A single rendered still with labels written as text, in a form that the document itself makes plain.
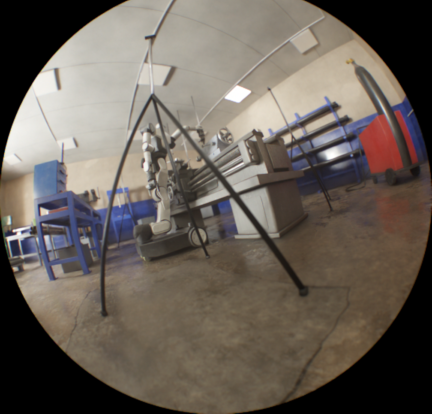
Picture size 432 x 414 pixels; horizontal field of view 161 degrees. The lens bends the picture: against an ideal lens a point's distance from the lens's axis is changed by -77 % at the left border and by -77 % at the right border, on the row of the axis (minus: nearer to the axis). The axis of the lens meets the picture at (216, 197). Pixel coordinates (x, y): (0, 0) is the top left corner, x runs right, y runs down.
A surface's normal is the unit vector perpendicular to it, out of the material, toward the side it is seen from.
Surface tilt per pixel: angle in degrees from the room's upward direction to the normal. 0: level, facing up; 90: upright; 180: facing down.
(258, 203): 90
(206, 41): 180
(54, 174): 90
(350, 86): 90
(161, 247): 90
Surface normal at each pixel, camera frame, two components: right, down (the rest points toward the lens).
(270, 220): -0.79, 0.18
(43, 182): 0.55, -0.20
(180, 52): 0.26, 0.96
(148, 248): 0.31, -0.15
